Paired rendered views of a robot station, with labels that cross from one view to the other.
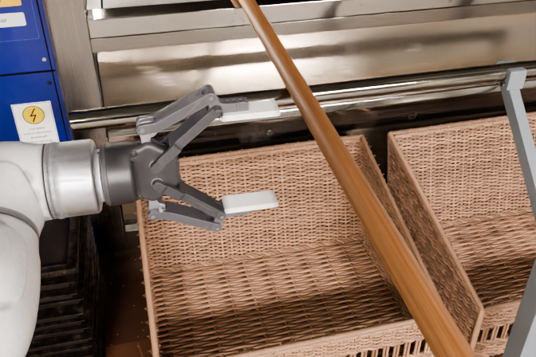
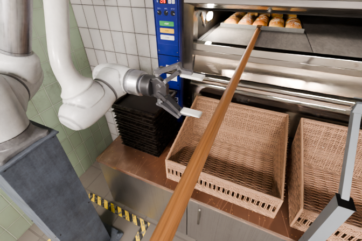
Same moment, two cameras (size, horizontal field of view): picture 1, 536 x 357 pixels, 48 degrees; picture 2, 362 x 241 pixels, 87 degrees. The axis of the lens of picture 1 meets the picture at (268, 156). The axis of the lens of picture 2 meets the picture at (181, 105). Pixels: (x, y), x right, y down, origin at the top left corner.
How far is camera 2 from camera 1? 0.34 m
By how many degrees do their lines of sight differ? 31
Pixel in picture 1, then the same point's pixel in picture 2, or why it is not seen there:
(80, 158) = (136, 75)
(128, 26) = (205, 47)
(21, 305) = (89, 109)
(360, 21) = (300, 65)
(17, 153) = (121, 68)
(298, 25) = (270, 61)
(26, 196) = (116, 81)
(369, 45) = (304, 77)
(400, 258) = (197, 150)
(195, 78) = (225, 72)
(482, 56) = not seen: outside the picture
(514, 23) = not seen: outside the picture
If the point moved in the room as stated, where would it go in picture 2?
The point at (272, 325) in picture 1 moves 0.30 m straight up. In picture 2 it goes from (218, 167) to (224, 128)
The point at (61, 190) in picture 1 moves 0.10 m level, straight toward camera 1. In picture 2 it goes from (126, 83) to (111, 99)
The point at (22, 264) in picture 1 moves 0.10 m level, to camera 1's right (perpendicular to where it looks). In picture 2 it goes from (97, 98) to (117, 110)
